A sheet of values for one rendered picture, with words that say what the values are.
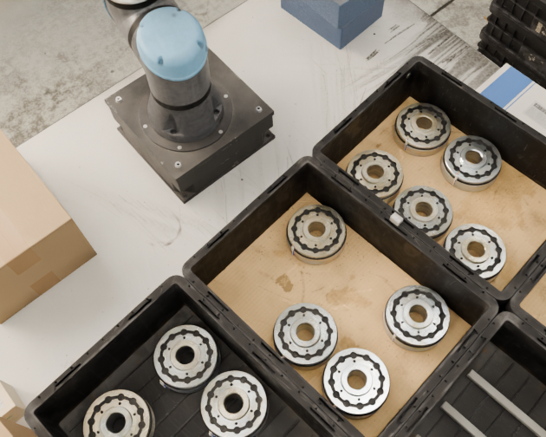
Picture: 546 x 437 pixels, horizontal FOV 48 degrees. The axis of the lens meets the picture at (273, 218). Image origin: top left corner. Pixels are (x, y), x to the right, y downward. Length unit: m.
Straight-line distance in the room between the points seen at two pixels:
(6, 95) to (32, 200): 1.40
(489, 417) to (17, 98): 2.02
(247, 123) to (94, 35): 1.46
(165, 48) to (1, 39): 1.72
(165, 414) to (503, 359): 0.54
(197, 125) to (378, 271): 0.45
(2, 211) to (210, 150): 0.40
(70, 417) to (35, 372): 0.20
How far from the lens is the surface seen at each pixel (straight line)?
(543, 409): 1.08
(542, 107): 1.38
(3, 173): 1.25
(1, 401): 1.19
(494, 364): 1.07
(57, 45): 2.65
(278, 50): 1.51
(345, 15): 1.45
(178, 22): 1.13
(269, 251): 1.09
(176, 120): 1.21
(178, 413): 1.02
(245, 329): 0.93
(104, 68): 2.51
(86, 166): 1.39
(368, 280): 1.07
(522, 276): 1.02
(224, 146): 1.24
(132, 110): 1.31
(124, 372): 1.06
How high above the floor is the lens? 1.82
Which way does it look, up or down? 63 degrees down
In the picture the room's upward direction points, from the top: 4 degrees counter-clockwise
